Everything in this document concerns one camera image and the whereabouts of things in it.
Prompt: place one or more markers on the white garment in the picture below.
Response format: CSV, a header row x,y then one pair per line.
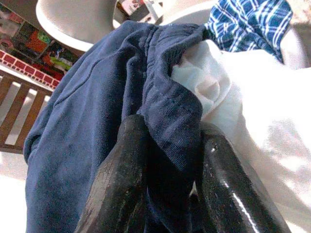
x,y
267,97

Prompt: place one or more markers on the red yellow toy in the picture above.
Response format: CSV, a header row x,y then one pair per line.
x,y
36,43

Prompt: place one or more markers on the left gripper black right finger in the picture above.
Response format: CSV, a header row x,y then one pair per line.
x,y
226,189

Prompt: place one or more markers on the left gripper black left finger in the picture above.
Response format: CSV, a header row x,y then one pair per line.
x,y
121,174

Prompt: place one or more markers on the pale green laundry bin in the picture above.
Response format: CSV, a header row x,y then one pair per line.
x,y
296,48

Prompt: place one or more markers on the dark brown wooden chair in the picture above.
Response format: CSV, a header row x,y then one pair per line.
x,y
9,148

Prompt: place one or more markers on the navy blue garment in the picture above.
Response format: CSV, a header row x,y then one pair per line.
x,y
97,97

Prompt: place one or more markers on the red brick pattern panel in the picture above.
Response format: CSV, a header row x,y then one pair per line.
x,y
29,71

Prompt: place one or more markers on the blue plaid cloth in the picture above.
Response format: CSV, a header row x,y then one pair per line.
x,y
243,24

